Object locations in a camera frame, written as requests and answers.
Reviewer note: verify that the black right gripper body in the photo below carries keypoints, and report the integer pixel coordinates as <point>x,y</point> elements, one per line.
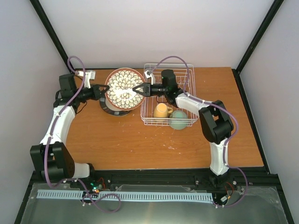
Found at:
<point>147,89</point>

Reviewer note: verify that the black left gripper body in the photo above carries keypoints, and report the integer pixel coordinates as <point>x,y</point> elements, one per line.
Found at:
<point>95,95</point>

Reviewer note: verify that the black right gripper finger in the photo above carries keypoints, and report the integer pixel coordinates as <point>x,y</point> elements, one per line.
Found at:
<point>139,92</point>
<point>139,87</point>

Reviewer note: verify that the black rimmed plate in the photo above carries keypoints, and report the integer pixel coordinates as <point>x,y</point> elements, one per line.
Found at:
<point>107,107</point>

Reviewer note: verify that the floral patterned plate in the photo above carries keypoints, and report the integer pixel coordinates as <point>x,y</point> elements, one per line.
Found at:
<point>120,93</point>

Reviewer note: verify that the yellow mug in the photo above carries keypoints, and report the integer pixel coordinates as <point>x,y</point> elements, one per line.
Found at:
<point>162,111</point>

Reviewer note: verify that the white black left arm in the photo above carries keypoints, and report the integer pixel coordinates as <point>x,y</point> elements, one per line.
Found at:
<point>51,159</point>

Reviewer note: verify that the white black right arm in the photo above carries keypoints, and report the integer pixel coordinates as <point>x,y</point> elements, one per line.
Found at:
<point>215,121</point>

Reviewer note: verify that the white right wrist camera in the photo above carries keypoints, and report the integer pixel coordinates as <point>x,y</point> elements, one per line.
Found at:
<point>149,75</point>

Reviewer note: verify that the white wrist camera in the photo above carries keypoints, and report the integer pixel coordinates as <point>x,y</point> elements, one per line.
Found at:
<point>149,75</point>
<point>89,75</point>

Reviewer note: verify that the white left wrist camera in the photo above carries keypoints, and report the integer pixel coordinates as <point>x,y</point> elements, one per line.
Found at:
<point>89,75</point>

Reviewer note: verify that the black left frame post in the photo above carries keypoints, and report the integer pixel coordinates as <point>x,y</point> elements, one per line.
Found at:
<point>51,32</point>

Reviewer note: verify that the black frame post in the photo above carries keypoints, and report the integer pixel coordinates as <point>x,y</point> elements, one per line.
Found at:
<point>259,34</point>
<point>51,32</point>

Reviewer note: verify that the light blue cable duct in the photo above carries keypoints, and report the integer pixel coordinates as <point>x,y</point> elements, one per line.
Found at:
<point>130,196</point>

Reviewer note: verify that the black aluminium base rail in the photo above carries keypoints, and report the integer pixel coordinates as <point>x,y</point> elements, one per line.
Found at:
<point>198,179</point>

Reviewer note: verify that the black right frame post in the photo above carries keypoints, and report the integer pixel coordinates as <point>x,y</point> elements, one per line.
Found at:
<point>259,34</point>

